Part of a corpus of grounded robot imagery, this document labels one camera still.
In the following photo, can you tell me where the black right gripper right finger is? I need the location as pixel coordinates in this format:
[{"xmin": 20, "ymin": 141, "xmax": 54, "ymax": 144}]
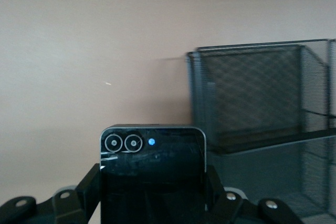
[{"xmin": 205, "ymin": 165, "xmax": 260, "ymax": 224}]

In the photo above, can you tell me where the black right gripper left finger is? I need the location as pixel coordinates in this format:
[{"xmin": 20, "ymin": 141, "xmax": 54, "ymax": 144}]
[{"xmin": 51, "ymin": 163, "xmax": 102, "ymax": 224}]

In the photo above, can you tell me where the black flip phone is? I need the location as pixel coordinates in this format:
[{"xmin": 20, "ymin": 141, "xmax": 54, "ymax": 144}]
[{"xmin": 99, "ymin": 123, "xmax": 208, "ymax": 224}]

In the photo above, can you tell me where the black mesh two-tier tray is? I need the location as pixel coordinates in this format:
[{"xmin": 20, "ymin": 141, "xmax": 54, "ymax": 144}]
[{"xmin": 185, "ymin": 38, "xmax": 336, "ymax": 224}]

